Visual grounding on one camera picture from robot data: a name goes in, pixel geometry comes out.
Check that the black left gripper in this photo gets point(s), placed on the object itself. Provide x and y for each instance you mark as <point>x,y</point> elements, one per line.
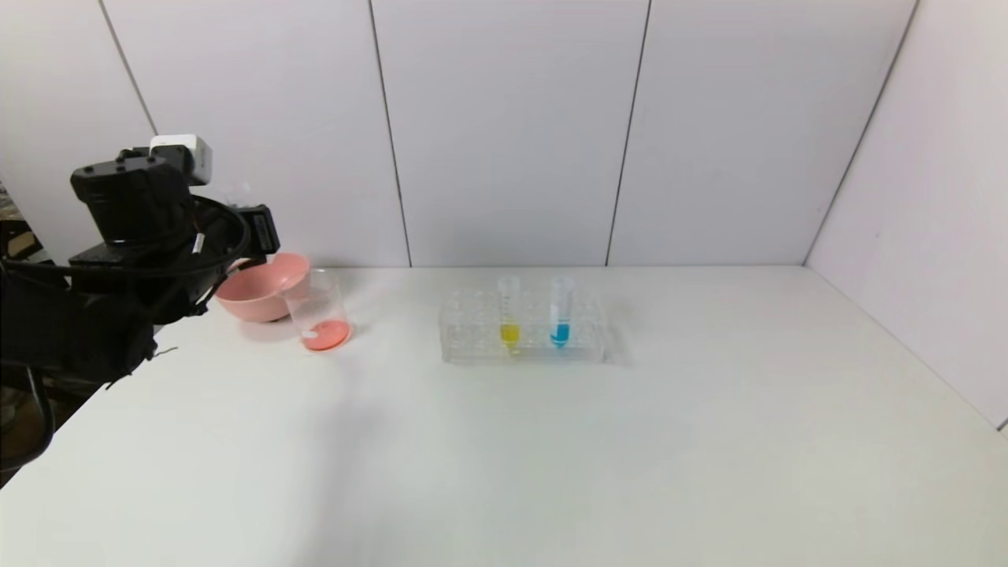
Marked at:
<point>261,227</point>

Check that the test tube with blue pigment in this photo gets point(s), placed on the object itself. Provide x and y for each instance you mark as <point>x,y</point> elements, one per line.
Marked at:
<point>560,331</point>

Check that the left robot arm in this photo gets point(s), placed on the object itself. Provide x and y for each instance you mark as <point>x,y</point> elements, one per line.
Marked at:
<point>94,315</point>

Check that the clear acrylic test tube rack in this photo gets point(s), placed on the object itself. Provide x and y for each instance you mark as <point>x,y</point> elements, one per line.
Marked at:
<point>472,331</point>

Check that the test tube with yellow pigment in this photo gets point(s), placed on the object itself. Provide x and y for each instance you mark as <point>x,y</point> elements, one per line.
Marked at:
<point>509,332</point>

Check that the pink plastic bowl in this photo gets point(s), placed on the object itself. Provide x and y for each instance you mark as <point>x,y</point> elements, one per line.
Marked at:
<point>264,295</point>

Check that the clear glass beaker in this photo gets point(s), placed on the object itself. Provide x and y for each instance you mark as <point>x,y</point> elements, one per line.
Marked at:
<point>323,323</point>

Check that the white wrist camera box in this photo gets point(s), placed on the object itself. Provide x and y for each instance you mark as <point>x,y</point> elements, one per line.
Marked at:
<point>185,157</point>

